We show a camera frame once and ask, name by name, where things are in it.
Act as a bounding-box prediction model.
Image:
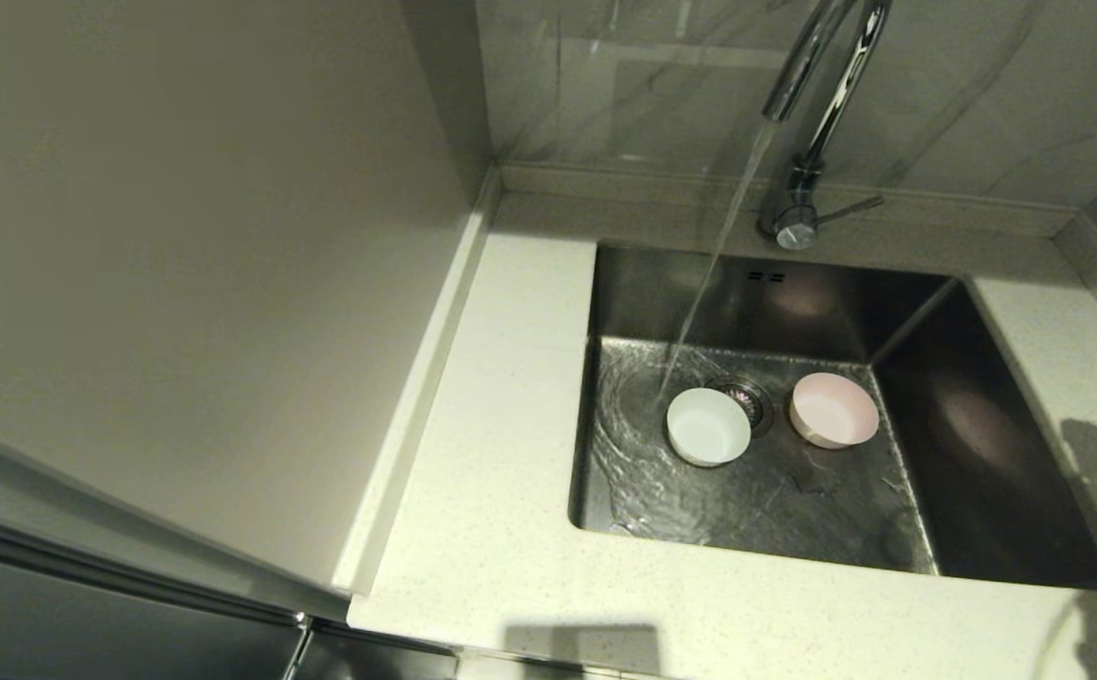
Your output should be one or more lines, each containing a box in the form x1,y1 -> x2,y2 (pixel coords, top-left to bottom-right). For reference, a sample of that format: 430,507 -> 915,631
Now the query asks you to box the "chrome gooseneck faucet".
758,0 -> 894,251

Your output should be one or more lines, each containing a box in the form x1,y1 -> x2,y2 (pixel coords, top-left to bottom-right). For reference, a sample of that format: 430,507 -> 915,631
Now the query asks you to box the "pink plastic bowl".
789,372 -> 880,450

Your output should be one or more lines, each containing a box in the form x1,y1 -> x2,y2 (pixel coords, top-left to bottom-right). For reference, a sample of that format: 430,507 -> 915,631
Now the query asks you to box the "white plastic bowl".
666,387 -> 752,468

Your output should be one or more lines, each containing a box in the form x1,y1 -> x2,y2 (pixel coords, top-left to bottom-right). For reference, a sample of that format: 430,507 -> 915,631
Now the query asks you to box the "grey tall cabinet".
0,0 -> 495,680

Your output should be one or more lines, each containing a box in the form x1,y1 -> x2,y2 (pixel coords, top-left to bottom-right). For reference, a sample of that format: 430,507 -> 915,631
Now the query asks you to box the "round metal drain strainer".
707,375 -> 776,438

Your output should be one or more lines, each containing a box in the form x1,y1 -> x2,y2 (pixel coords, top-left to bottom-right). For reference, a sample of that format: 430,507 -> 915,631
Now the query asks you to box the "stainless steel sink basin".
567,241 -> 1097,594

